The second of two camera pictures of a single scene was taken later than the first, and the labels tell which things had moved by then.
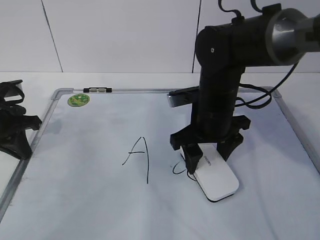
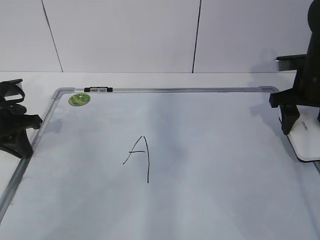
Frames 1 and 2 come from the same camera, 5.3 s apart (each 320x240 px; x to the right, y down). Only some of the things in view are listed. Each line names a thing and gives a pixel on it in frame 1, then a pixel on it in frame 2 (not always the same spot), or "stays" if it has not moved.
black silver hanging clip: x=95 y=89 stays
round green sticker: x=78 y=99 stays
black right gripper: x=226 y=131 -> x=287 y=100
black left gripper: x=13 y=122 stays
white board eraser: x=213 y=175 -> x=304 y=135
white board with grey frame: x=101 y=168 stays
